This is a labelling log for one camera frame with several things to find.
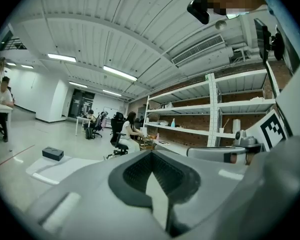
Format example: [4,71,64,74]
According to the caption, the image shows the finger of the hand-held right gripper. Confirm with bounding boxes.
[186,143,265,165]

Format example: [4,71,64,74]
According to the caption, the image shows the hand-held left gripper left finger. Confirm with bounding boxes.
[23,149,171,240]

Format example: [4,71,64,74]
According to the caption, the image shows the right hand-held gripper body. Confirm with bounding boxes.
[197,57,300,240]

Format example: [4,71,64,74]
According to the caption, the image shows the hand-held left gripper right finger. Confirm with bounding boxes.
[151,149,250,240]

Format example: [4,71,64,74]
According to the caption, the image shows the white paper roll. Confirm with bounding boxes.
[232,118,242,135]

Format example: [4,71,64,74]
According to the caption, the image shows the white metal shelving rack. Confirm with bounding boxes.
[141,68,279,157]

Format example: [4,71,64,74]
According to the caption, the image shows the small black box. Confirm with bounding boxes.
[41,146,65,161]

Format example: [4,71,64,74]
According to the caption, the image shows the black monitor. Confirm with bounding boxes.
[253,18,272,63]

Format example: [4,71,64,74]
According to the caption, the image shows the black backpack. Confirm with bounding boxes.
[84,126,96,141]

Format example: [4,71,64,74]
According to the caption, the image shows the black and pink office chair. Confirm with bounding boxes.
[93,111,109,138]

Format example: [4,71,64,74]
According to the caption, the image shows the white table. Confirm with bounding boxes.
[0,103,14,161]
[75,116,92,137]

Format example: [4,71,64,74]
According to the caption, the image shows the whiteboard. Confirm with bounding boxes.
[103,106,119,119]

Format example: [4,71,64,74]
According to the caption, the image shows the white ceiling air vent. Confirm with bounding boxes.
[170,33,226,68]

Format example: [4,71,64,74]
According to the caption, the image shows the black double door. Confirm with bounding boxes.
[67,88,96,119]

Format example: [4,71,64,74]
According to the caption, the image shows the round ceiling smoke detector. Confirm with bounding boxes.
[214,19,228,31]

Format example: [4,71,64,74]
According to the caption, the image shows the long ceiling light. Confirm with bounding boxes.
[102,89,123,97]
[68,81,89,89]
[102,64,138,82]
[47,52,77,63]

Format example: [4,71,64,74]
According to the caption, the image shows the grey fisheye camera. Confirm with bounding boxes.
[232,129,257,147]

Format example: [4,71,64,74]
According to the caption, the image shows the black monitor mount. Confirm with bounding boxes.
[270,30,286,62]

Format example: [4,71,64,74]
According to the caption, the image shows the black head-worn camera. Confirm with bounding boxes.
[186,0,211,25]

